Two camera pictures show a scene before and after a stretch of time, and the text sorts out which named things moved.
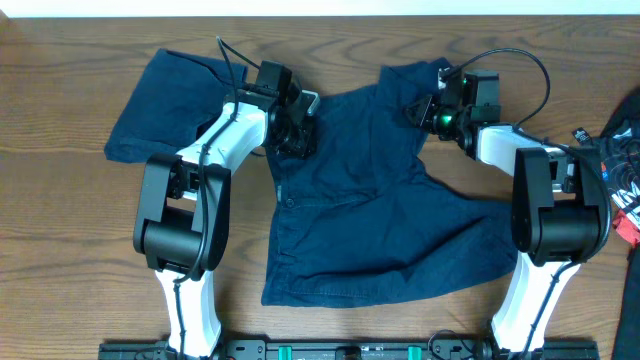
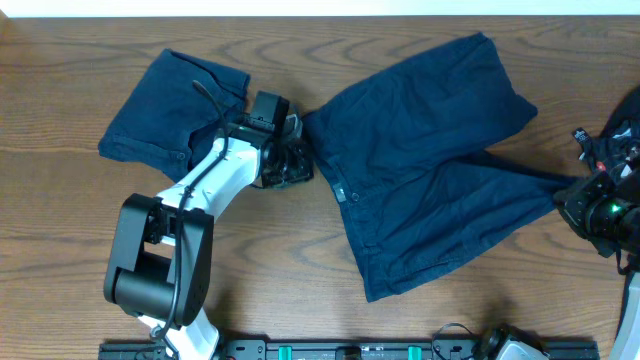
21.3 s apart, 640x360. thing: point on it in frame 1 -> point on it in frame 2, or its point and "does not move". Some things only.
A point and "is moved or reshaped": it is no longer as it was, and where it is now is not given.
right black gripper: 428,105 -> 576,202
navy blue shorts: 357,219 is moved or reshaped
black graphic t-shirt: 619,148 does not move
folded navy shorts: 176,94 does not move
